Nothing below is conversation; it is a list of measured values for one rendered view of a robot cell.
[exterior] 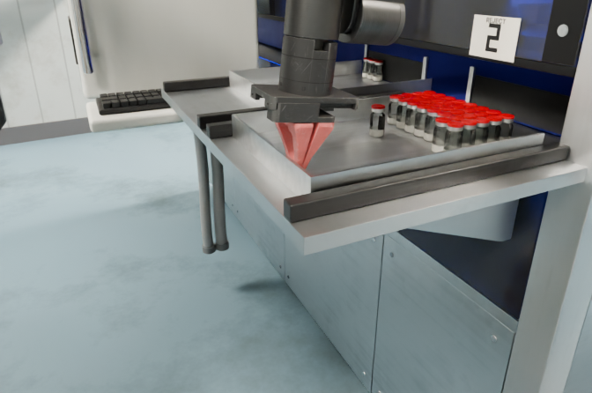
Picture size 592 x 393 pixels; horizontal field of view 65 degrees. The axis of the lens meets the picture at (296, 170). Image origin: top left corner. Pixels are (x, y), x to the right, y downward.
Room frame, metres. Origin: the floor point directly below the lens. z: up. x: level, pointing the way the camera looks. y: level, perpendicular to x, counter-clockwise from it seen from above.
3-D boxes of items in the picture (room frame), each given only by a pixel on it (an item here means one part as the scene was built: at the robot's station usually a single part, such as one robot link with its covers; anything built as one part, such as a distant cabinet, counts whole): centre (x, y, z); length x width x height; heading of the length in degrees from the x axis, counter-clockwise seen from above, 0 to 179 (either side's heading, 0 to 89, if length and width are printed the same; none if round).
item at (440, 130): (0.60, -0.20, 0.90); 0.02 x 0.02 x 0.05
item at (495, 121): (0.68, -0.23, 0.90); 0.18 x 0.02 x 0.05; 25
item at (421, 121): (0.66, -0.19, 0.90); 0.18 x 0.02 x 0.05; 25
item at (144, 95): (1.20, 0.31, 0.82); 0.40 x 0.14 x 0.02; 115
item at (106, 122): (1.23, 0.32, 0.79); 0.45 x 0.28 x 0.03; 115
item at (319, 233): (0.79, -0.07, 0.87); 0.70 x 0.48 x 0.02; 25
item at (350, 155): (0.62, -0.11, 0.90); 0.34 x 0.26 x 0.04; 115
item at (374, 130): (0.67, -0.12, 0.90); 0.02 x 0.02 x 0.04
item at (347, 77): (0.98, -0.06, 0.90); 0.34 x 0.26 x 0.04; 116
